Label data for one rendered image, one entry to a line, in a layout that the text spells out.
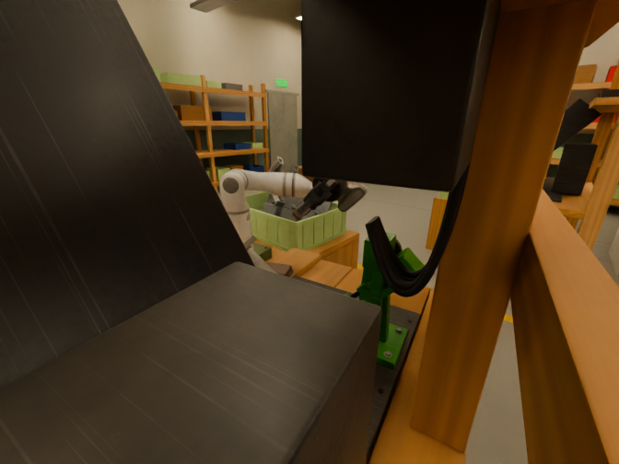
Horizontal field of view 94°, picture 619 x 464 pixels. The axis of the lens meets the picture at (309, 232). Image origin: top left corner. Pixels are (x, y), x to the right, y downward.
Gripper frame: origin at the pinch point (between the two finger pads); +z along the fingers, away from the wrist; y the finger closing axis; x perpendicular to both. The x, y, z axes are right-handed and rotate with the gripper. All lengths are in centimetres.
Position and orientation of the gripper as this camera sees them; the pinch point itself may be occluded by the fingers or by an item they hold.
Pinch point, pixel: (300, 211)
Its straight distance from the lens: 58.0
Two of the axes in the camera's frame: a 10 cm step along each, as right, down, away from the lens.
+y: 5.0, -4.5, -7.3
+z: -5.0, 5.4, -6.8
